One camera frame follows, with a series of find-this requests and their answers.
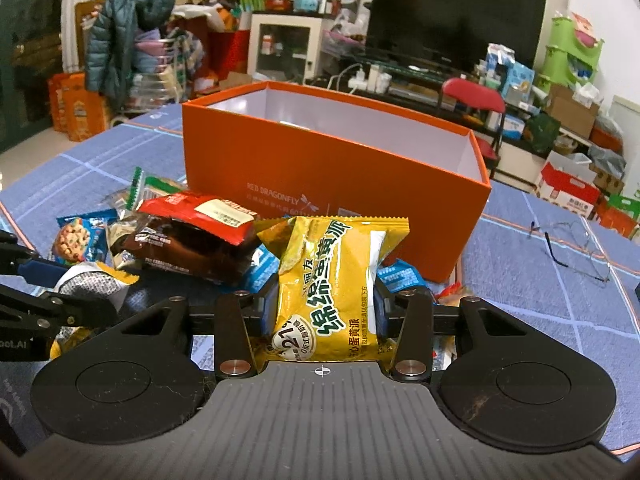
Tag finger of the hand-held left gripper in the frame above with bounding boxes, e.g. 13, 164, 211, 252
0, 285, 119, 333
0, 230, 67, 287

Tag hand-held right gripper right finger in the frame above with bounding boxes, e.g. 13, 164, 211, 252
374, 280, 526, 381

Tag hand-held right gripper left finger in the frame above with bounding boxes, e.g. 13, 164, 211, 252
119, 277, 281, 379

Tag white dotted snack packet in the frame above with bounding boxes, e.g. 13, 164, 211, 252
52, 261, 142, 318

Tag light blue snack packet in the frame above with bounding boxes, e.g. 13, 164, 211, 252
376, 258, 431, 293
235, 245, 280, 295

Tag yellow snack packet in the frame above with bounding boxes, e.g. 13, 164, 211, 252
257, 215, 411, 364

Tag orange cardboard box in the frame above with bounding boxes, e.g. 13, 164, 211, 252
181, 81, 492, 283

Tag blue cookie packet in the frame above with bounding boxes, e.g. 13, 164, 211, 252
52, 212, 118, 266

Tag small red snack packet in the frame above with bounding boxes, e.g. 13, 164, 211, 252
432, 282, 469, 307

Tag red and brown snack packet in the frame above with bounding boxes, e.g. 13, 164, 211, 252
122, 196, 263, 286

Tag green biscuit packet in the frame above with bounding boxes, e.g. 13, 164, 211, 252
126, 166, 188, 213

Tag blue patterned tablecloth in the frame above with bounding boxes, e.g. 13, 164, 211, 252
0, 105, 640, 461

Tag orange printed bag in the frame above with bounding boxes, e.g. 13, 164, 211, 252
48, 72, 109, 142

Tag red and white carton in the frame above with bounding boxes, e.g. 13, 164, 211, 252
536, 162, 602, 219

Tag clothes rack with clothes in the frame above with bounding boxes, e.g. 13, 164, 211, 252
131, 25, 207, 112

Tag white power strip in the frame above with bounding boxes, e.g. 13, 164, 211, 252
349, 62, 392, 94

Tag red chair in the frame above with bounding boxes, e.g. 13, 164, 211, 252
437, 78, 507, 177

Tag teal puffer jacket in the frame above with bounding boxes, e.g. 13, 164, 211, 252
84, 0, 177, 112

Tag dark green bag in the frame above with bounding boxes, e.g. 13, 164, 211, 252
525, 112, 562, 157

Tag red gift box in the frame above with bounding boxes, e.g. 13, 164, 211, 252
206, 30, 251, 79

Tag white glass-door cabinet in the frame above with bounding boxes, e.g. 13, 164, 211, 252
247, 12, 324, 84

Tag blue and white cartons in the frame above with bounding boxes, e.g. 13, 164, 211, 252
484, 42, 536, 102

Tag brown cardboard box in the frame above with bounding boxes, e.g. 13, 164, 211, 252
546, 85, 602, 139

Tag black television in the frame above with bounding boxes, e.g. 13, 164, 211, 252
367, 0, 547, 69

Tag green plastic rack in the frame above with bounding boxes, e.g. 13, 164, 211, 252
541, 15, 604, 92

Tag wire-rimmed eyeglasses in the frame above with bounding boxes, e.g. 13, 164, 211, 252
529, 216, 612, 284

